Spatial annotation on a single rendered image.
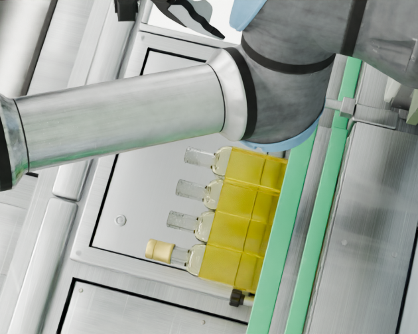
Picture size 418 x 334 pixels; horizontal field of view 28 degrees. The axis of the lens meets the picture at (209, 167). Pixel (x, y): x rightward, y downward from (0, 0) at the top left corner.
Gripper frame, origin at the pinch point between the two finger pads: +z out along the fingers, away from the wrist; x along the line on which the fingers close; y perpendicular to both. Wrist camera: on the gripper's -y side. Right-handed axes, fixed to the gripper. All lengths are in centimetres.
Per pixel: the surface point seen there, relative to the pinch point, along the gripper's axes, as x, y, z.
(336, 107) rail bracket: 17.8, 5.9, 17.4
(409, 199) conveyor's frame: 23.4, -1.7, 32.7
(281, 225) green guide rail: 28.3, -11.6, 16.6
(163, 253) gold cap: 41.7, -16.3, -1.1
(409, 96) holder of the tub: 14.6, 10.1, 27.0
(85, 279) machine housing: 60, -17, -17
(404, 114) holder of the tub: 24.2, 16.1, 26.7
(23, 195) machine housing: 55, -9, -36
